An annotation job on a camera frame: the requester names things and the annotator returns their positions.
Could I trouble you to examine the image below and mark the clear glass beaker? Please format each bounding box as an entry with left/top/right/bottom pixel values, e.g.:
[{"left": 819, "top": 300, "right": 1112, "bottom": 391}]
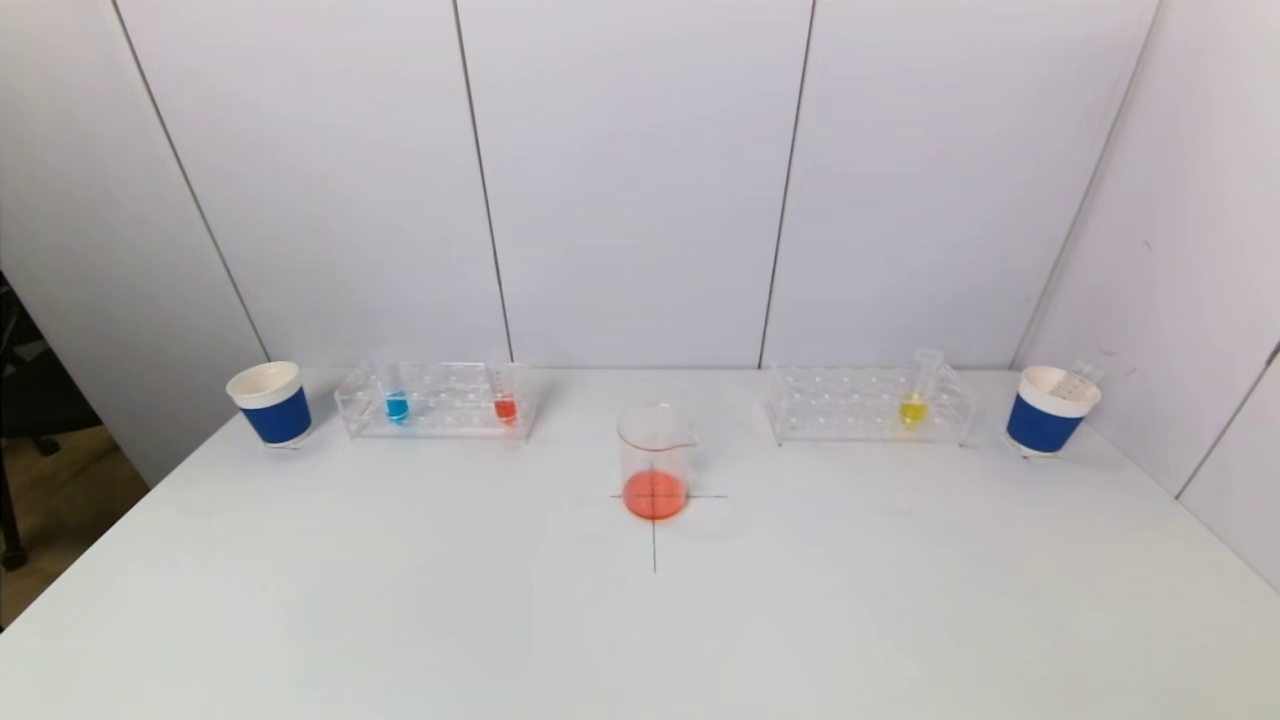
[{"left": 617, "top": 403, "right": 698, "bottom": 523}]

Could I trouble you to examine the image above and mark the clear graduated plastic test tube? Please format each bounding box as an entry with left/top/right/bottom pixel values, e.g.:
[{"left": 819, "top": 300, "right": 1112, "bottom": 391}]
[{"left": 1055, "top": 361, "right": 1104, "bottom": 401}]

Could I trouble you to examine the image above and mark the blue white paper cup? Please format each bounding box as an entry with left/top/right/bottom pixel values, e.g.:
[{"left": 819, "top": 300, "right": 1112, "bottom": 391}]
[
  {"left": 225, "top": 361, "right": 313, "bottom": 449},
  {"left": 1005, "top": 365, "right": 1103, "bottom": 458}
]

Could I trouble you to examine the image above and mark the test tube with yellow pigment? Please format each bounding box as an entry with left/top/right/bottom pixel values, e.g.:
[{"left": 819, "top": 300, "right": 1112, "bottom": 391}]
[{"left": 899, "top": 348, "right": 947, "bottom": 429}]

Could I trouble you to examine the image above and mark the clear acrylic test tube rack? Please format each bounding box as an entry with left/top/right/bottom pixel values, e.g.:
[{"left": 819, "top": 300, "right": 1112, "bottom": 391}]
[
  {"left": 334, "top": 361, "right": 536, "bottom": 442},
  {"left": 765, "top": 362, "right": 981, "bottom": 447}
]

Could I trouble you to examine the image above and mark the test tube with blue pigment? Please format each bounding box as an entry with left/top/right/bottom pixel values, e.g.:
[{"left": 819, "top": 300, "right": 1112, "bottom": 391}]
[{"left": 378, "top": 350, "right": 412, "bottom": 425}]

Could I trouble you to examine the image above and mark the test tube with red pigment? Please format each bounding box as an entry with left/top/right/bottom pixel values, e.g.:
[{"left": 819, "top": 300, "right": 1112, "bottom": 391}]
[{"left": 489, "top": 352, "right": 520, "bottom": 427}]

